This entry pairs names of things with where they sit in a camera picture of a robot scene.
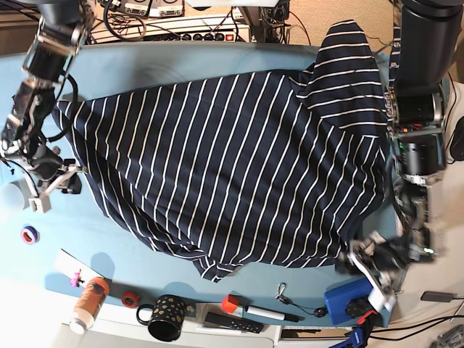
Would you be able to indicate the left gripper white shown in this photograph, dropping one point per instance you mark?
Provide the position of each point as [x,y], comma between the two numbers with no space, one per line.
[370,257]

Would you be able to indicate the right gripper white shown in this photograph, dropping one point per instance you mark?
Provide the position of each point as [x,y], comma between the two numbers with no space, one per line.
[66,180]

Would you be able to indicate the navy white striped t-shirt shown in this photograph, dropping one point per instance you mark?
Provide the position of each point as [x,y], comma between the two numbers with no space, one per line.
[279,166]

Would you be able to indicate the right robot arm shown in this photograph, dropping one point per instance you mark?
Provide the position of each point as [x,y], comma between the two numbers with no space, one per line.
[62,30]

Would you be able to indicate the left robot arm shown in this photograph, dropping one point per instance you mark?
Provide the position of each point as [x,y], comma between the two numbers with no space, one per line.
[424,39]

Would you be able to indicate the black knob on box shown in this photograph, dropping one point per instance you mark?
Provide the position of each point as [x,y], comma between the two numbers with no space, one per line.
[357,307]

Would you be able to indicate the blue orange clamp bottom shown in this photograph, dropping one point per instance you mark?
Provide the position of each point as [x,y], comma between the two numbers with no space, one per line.
[358,338]

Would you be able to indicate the blue plastic box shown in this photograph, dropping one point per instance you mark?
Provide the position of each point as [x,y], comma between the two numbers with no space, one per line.
[337,299]

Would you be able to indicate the black power adapter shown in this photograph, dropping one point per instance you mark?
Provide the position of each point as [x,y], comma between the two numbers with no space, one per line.
[437,296]

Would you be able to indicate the teal table cloth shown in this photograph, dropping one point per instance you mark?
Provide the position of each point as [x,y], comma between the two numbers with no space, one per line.
[76,225]

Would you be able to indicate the translucent white cup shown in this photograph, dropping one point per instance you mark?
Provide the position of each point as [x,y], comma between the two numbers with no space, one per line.
[12,200]

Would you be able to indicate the purple tape roll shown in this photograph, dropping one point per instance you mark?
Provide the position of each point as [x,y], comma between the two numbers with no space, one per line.
[29,235]

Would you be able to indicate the white paper sheet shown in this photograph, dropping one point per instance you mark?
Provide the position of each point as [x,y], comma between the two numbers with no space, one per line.
[66,264]

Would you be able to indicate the orange bottle white cap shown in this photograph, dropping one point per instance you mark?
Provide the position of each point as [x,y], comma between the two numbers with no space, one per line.
[90,302]

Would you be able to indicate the white black marker pen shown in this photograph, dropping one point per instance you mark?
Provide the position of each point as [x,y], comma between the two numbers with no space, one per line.
[281,316]

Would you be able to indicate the red tape roll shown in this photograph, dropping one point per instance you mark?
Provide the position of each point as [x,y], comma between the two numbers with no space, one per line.
[130,299]

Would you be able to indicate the black remote control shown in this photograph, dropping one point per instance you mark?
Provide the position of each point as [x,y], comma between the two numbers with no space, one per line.
[234,323]

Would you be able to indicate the orange red cube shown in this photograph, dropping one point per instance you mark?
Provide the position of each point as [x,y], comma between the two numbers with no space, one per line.
[230,304]

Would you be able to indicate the black mug gold pattern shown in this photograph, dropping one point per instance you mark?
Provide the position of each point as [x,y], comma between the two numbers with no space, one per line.
[163,319]

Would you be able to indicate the black computer mouse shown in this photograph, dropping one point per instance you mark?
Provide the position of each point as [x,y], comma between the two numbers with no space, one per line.
[456,149]

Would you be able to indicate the black power strip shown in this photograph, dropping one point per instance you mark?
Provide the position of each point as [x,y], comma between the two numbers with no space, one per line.
[215,36]

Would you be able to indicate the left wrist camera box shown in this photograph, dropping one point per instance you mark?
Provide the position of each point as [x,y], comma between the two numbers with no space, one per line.
[379,300]

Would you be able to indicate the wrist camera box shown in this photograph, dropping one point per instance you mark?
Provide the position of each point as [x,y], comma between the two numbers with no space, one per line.
[40,204]
[379,300]

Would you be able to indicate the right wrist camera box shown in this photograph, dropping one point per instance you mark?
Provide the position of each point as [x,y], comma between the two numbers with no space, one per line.
[40,204]

